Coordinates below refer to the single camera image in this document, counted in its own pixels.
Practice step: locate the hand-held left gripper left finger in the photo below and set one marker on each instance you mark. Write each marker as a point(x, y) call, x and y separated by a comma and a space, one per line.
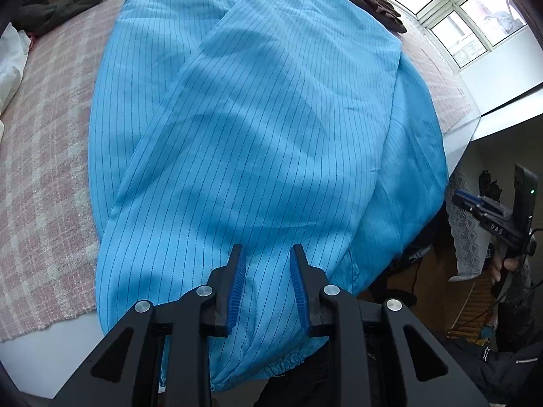
point(235, 296)

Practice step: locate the white window frame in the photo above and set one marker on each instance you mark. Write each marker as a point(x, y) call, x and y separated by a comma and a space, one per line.
point(450, 8)

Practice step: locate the dark grey printed garment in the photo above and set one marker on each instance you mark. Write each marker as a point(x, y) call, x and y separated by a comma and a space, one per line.
point(68, 8)

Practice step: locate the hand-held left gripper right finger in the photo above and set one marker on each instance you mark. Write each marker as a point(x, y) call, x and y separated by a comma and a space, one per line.
point(300, 296)

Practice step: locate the pink checked blanket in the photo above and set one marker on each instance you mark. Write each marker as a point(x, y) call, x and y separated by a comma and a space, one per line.
point(46, 157)

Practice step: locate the person's black pants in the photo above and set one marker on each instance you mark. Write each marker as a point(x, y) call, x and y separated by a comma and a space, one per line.
point(288, 390)

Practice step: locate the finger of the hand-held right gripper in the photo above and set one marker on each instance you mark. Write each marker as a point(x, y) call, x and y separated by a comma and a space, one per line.
point(483, 207)

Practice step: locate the white lace cloth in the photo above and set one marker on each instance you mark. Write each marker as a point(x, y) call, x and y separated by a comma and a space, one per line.
point(468, 241)

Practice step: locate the white garment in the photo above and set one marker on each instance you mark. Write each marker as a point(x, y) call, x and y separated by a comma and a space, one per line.
point(10, 63)

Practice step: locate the person's black jacket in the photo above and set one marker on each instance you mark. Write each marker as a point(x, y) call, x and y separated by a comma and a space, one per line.
point(500, 373)

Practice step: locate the wooden slatted rack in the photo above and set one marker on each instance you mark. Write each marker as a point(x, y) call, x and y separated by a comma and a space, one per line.
point(473, 309)

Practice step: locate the person's right hand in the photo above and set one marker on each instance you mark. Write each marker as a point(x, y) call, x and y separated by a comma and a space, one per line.
point(495, 271)

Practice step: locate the person's right forearm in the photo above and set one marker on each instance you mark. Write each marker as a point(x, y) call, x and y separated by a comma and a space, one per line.
point(515, 318)

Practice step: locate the blue striped coverall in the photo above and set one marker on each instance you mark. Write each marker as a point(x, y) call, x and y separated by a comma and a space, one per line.
point(263, 114)

